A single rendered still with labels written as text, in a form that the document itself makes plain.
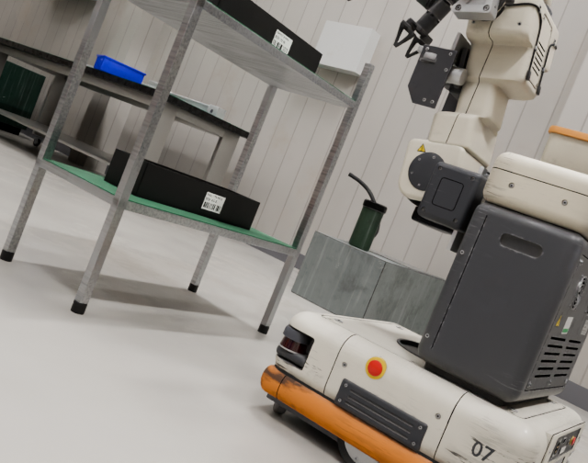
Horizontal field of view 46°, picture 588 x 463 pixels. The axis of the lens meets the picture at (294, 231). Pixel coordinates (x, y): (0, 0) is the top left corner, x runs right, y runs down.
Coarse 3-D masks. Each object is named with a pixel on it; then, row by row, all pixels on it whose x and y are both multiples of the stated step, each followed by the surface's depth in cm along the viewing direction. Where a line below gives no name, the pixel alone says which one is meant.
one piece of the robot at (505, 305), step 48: (528, 192) 150; (576, 192) 145; (480, 240) 154; (528, 240) 148; (576, 240) 143; (480, 288) 152; (528, 288) 146; (576, 288) 157; (432, 336) 156; (480, 336) 150; (528, 336) 145; (576, 336) 174; (480, 384) 149; (528, 384) 148
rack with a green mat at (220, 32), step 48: (144, 0) 211; (192, 0) 189; (240, 48) 227; (336, 96) 248; (48, 144) 216; (144, 144) 191; (336, 144) 259; (96, 192) 197; (240, 240) 235; (192, 288) 288
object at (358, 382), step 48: (288, 336) 171; (336, 336) 165; (384, 336) 181; (288, 384) 168; (336, 384) 162; (384, 384) 156; (432, 384) 151; (336, 432) 160; (384, 432) 153; (432, 432) 148; (480, 432) 143; (528, 432) 140
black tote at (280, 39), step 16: (208, 0) 212; (224, 0) 211; (240, 0) 216; (240, 16) 218; (256, 16) 223; (256, 32) 226; (272, 32) 232; (288, 32) 238; (288, 48) 240; (304, 48) 247; (304, 64) 250
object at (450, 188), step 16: (432, 176) 170; (448, 176) 167; (464, 176) 165; (480, 176) 163; (432, 192) 169; (448, 192) 166; (464, 192) 164; (480, 192) 165; (416, 208) 185; (432, 208) 168; (448, 208) 166; (464, 208) 164; (432, 224) 182; (448, 224) 165; (464, 224) 165
